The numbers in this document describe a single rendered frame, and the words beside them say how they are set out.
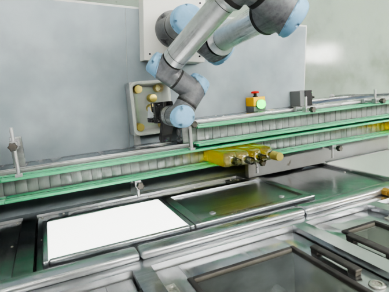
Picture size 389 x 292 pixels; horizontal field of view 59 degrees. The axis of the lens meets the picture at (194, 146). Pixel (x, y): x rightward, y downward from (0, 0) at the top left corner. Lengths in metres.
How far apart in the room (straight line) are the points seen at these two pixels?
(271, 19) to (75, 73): 0.83
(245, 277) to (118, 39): 1.08
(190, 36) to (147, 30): 0.46
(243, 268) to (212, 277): 0.08
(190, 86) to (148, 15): 0.46
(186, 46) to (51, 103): 0.65
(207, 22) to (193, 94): 0.25
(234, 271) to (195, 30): 0.67
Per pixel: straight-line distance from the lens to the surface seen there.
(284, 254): 0.99
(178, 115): 1.12
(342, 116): 1.99
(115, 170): 1.41
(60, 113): 1.49
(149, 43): 1.50
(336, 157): 1.99
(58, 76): 1.49
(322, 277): 0.90
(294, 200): 1.25
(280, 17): 1.01
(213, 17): 1.03
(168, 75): 1.14
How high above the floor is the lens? 2.24
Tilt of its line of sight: 65 degrees down
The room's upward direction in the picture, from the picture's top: 106 degrees clockwise
